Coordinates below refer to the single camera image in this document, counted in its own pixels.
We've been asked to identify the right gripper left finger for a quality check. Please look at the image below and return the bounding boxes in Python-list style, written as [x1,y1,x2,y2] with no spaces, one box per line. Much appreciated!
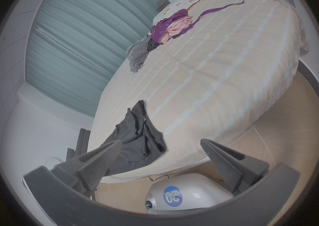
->
[51,139,123,197]

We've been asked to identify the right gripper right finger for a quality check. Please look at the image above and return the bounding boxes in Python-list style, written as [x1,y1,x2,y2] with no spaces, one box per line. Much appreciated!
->
[200,138,270,194]

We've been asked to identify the black T-shirt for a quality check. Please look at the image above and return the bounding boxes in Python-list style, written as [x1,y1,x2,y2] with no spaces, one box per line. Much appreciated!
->
[100,100,167,176]

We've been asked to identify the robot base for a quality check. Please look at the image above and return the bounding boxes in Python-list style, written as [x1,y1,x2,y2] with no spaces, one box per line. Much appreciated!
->
[145,173,235,215]

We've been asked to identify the bed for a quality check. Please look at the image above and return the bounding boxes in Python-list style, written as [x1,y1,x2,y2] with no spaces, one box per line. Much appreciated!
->
[88,0,319,184]

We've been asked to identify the blue-green curtain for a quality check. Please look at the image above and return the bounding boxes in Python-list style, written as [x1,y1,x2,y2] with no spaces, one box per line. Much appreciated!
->
[25,27,116,118]
[34,0,166,75]

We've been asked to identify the grey garment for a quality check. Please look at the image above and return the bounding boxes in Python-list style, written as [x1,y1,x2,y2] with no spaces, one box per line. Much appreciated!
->
[126,35,152,72]

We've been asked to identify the black shiny garment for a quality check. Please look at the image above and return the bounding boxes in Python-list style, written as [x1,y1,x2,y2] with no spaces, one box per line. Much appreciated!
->
[147,38,160,52]

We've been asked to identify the pink garment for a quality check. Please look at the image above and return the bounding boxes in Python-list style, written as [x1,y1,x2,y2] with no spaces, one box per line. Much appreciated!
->
[159,16,192,44]

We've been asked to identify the purple garment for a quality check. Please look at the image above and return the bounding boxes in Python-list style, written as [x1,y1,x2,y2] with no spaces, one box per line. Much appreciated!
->
[150,0,245,42]

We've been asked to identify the white printed pillow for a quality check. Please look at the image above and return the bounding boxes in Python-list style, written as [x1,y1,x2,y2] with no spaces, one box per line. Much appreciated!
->
[152,0,202,25]

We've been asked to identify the grey bedside table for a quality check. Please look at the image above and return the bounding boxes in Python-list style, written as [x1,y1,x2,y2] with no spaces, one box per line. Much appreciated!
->
[156,0,171,10]

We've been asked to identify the black cable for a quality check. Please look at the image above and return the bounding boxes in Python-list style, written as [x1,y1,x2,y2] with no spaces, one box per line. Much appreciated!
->
[148,174,170,181]

